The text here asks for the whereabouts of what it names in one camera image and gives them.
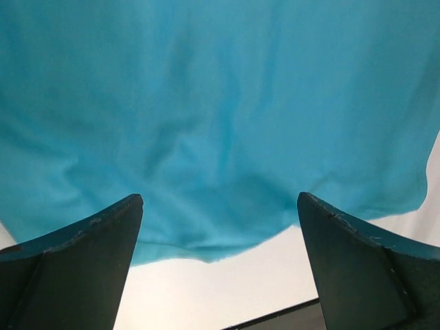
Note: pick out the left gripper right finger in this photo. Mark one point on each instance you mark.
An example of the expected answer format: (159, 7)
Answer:
(368, 277)

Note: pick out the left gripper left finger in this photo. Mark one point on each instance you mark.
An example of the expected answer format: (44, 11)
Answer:
(71, 278)

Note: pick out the teal t-shirt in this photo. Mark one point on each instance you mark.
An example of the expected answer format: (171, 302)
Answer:
(218, 113)

